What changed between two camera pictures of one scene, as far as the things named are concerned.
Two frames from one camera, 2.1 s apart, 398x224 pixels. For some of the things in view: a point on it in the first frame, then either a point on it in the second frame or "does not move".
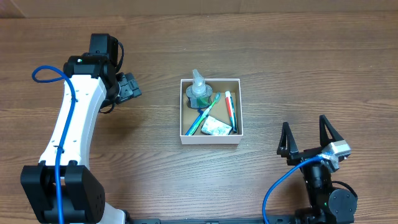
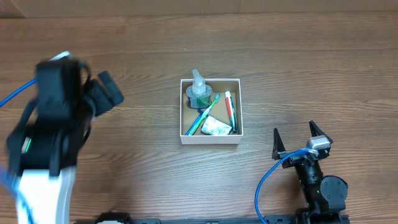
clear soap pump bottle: (199, 94) does not move
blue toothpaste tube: (231, 111) does not move
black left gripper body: (129, 88) to (101, 94)
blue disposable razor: (201, 112) does not move
